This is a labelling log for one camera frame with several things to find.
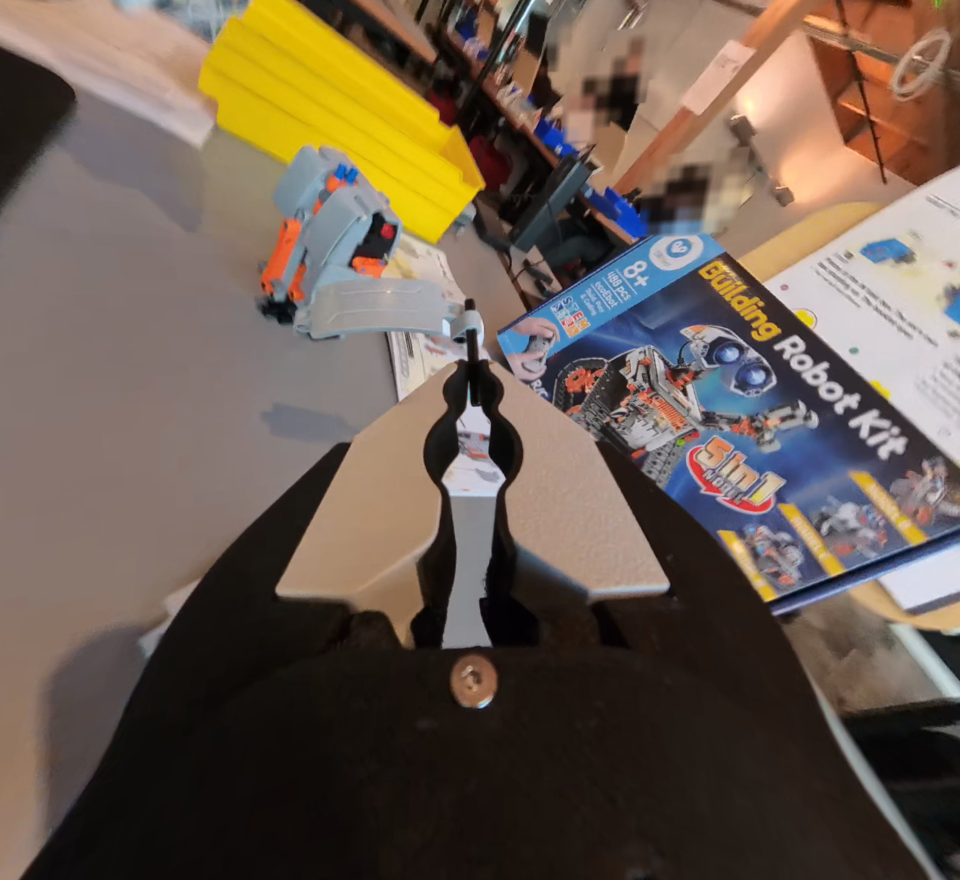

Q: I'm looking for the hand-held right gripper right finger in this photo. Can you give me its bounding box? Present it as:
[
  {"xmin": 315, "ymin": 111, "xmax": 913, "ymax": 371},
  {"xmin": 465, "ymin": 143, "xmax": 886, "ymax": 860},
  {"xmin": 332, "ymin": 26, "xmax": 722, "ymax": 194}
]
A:
[{"xmin": 472, "ymin": 361, "xmax": 671, "ymax": 649}]

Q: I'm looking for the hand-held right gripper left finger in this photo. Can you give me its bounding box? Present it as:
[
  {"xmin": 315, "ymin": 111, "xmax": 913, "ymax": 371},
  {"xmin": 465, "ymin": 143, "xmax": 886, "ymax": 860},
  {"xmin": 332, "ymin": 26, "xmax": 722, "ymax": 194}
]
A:
[{"xmin": 276, "ymin": 361, "xmax": 462, "ymax": 650}]

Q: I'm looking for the grey curved panel assembly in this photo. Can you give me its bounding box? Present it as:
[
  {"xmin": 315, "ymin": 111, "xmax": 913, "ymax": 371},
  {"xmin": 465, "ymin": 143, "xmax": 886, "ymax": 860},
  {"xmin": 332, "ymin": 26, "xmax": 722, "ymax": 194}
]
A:
[{"xmin": 294, "ymin": 278, "xmax": 483, "ymax": 405}]

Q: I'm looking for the grey orange toy robot body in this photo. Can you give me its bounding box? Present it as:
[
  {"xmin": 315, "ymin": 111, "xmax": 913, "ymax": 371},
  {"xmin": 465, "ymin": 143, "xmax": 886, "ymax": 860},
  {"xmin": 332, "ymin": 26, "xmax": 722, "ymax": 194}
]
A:
[{"xmin": 257, "ymin": 145, "xmax": 402, "ymax": 326}]

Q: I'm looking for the sticker sheet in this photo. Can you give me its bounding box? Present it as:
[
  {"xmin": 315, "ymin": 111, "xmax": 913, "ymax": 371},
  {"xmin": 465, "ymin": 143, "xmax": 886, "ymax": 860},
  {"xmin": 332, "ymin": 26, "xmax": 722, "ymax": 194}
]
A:
[{"xmin": 386, "ymin": 241, "xmax": 511, "ymax": 491}]

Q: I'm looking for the robot kit box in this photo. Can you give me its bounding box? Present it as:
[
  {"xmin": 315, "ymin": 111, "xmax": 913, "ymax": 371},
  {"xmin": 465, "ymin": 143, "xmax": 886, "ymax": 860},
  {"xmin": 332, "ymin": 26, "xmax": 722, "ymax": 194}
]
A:
[{"xmin": 496, "ymin": 233, "xmax": 960, "ymax": 615}]

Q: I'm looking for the yellow plastic bin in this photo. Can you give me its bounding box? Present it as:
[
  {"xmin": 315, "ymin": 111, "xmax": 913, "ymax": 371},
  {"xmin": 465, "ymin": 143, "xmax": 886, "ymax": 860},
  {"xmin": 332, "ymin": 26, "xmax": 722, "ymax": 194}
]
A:
[{"xmin": 198, "ymin": 0, "xmax": 486, "ymax": 244}]

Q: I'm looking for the wooden post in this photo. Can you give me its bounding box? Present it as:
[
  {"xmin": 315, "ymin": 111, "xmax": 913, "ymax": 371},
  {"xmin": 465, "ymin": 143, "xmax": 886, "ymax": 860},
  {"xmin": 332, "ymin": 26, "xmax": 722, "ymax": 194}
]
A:
[{"xmin": 615, "ymin": 0, "xmax": 897, "ymax": 195}]

